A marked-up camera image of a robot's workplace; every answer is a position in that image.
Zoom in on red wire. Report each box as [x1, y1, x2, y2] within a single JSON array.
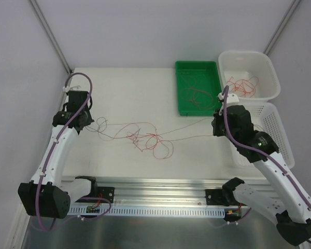
[[178, 68, 216, 109]]

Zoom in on red orange wires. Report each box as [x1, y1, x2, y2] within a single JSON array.
[[89, 116, 215, 160]]

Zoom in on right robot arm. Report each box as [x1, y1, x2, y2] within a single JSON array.
[[211, 105, 311, 246]]

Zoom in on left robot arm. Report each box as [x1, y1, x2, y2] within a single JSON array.
[[18, 90, 98, 219]]

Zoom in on white perforated basket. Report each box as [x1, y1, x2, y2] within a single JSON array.
[[242, 101, 295, 168]]

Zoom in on white plastic tub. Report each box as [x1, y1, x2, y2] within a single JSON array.
[[218, 50, 281, 102]]

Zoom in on green plastic tray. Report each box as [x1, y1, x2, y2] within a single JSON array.
[[175, 61, 221, 116]]

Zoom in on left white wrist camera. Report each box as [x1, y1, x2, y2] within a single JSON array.
[[63, 85, 81, 93]]

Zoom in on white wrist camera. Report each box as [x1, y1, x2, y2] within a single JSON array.
[[218, 93, 239, 106], [63, 85, 81, 93]]

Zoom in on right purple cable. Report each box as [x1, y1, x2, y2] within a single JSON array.
[[222, 86, 311, 247]]

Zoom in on purple cable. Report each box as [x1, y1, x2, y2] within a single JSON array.
[[222, 86, 311, 247], [36, 73, 112, 232]]

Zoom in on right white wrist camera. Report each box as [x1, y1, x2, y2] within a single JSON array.
[[218, 93, 239, 106]]

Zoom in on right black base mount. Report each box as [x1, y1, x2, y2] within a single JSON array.
[[205, 189, 247, 206]]

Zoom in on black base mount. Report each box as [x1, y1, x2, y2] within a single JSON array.
[[97, 187, 115, 204], [205, 189, 247, 206]]

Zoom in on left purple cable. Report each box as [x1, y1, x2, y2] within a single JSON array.
[[36, 73, 112, 232]]

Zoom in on white slotted cable duct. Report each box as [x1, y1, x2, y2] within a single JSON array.
[[67, 205, 225, 218]]

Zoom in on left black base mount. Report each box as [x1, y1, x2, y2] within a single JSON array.
[[97, 187, 115, 204]]

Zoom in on aluminium rail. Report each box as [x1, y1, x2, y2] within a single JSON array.
[[59, 177, 280, 210]]

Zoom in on left aluminium corner post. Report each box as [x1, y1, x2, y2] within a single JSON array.
[[27, 0, 73, 75]]

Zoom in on aluminium corner post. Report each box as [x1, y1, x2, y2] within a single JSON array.
[[27, 0, 73, 75], [263, 0, 303, 56]]

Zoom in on right aluminium corner post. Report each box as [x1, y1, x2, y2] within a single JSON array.
[[263, 0, 303, 56]]

